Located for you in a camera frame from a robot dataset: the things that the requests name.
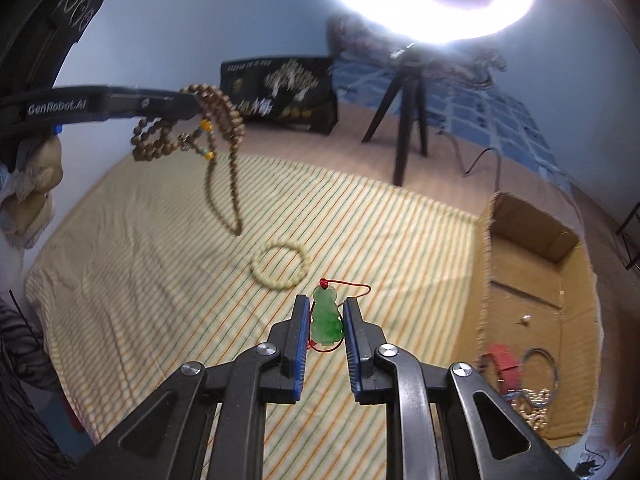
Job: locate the black tripod stand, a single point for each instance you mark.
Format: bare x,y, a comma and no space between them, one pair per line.
408,83

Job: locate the left hand white glove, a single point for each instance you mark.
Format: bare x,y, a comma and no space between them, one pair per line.
26,204

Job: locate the black clothes rack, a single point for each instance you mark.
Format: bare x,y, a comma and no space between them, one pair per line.
631,247

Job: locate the striped yellow cloth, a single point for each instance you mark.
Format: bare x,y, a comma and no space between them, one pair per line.
142,275

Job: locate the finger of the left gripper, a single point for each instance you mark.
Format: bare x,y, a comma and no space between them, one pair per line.
115,105

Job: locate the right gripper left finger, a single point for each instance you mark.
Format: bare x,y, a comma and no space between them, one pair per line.
208,422

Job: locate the dark wire bangle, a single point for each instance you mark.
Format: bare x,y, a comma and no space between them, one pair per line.
540,376

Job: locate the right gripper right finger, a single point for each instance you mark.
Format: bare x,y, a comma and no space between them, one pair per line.
441,422

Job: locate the cardboard box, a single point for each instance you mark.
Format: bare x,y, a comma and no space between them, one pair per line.
527,262

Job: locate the folded floral quilt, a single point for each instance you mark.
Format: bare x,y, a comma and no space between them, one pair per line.
468,63

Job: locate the black snack bag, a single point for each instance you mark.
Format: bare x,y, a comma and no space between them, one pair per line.
291,91

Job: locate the blue patterned bedsheet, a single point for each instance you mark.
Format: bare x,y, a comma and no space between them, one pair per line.
485,117

